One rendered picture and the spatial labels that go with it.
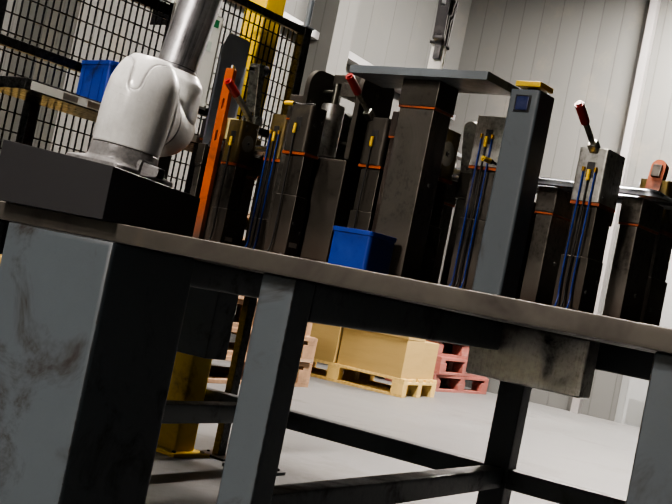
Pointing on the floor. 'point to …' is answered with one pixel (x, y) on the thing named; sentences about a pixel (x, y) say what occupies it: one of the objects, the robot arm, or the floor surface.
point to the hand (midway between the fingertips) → (436, 61)
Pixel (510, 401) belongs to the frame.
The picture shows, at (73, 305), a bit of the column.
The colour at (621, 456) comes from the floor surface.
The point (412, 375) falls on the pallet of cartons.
